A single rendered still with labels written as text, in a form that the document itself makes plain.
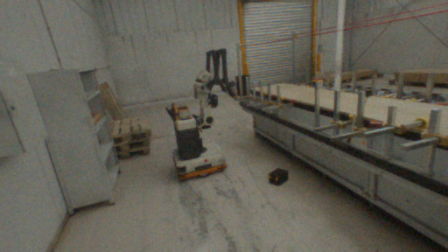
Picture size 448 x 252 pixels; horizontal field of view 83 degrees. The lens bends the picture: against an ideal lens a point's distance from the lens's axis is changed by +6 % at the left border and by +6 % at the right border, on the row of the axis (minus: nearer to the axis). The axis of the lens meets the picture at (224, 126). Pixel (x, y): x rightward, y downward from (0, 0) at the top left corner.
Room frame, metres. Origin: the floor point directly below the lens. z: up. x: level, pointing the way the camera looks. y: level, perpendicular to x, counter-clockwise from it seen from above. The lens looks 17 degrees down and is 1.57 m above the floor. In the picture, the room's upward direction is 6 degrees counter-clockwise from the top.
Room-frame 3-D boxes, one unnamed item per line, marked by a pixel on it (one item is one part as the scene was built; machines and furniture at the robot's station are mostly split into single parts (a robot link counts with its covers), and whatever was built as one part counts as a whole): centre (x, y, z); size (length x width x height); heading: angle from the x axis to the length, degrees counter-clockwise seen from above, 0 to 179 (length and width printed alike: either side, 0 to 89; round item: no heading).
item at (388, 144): (1.62, -1.16, 0.87); 0.04 x 0.04 x 0.48; 16
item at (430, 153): (1.38, -1.23, 0.88); 0.04 x 0.04 x 0.48; 16
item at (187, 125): (3.18, 0.51, 0.59); 0.55 x 0.34 x 0.83; 16
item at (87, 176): (2.88, 1.71, 0.78); 0.90 x 0.45 x 1.55; 16
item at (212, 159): (3.21, 0.42, 0.16); 0.67 x 0.64 x 0.25; 106
